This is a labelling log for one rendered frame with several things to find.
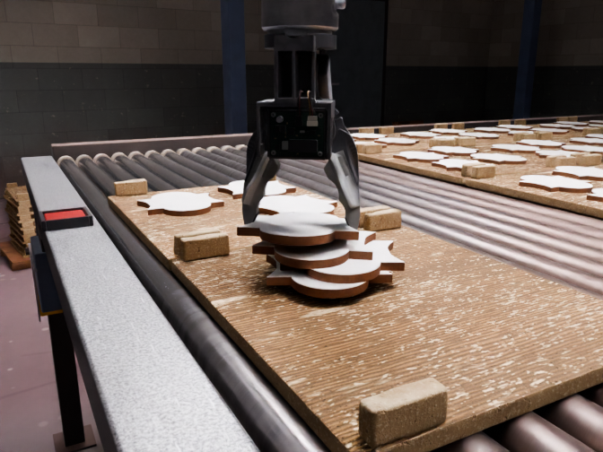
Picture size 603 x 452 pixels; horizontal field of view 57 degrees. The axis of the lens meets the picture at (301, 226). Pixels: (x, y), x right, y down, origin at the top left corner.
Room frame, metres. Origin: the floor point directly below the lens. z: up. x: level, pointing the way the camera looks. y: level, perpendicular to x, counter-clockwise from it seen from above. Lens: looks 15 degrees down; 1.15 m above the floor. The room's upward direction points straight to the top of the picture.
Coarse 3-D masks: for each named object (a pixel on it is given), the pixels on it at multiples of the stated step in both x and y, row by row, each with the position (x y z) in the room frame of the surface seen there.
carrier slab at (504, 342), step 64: (256, 256) 0.65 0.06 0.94; (448, 256) 0.65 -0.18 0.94; (256, 320) 0.47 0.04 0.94; (320, 320) 0.47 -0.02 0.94; (384, 320) 0.47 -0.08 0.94; (448, 320) 0.47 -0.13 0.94; (512, 320) 0.47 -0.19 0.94; (576, 320) 0.47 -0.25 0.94; (320, 384) 0.36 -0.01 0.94; (384, 384) 0.36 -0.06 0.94; (448, 384) 0.36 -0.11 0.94; (512, 384) 0.36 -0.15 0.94; (576, 384) 0.37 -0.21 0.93; (384, 448) 0.29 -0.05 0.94
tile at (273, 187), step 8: (232, 184) 1.06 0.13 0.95; (240, 184) 1.06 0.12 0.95; (272, 184) 1.06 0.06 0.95; (280, 184) 1.06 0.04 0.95; (224, 192) 1.03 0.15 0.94; (232, 192) 1.00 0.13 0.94; (240, 192) 0.98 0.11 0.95; (272, 192) 0.98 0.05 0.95; (280, 192) 0.98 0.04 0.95; (288, 192) 1.02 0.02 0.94
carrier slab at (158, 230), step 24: (168, 192) 1.03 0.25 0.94; (192, 192) 1.03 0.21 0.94; (216, 192) 1.03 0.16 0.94; (120, 216) 0.90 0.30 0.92; (144, 216) 0.85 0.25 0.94; (168, 216) 0.85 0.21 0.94; (192, 216) 0.85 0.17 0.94; (216, 216) 0.85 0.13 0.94; (240, 216) 0.85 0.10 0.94; (336, 216) 0.85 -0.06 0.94; (144, 240) 0.75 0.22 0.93; (168, 240) 0.72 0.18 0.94; (240, 240) 0.72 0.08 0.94; (168, 264) 0.64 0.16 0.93
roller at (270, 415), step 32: (64, 160) 1.55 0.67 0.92; (96, 192) 1.11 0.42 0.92; (128, 256) 0.73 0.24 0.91; (160, 288) 0.60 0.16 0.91; (192, 320) 0.51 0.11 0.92; (192, 352) 0.47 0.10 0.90; (224, 352) 0.44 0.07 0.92; (224, 384) 0.40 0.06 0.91; (256, 384) 0.38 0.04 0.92; (256, 416) 0.35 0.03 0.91; (288, 416) 0.34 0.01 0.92; (288, 448) 0.31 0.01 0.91; (320, 448) 0.31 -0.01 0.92
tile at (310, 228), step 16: (256, 224) 0.58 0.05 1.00; (272, 224) 0.58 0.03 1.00; (288, 224) 0.58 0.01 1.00; (304, 224) 0.58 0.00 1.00; (320, 224) 0.58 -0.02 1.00; (336, 224) 0.58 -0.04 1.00; (272, 240) 0.53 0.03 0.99; (288, 240) 0.52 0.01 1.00; (304, 240) 0.52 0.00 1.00; (320, 240) 0.53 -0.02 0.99
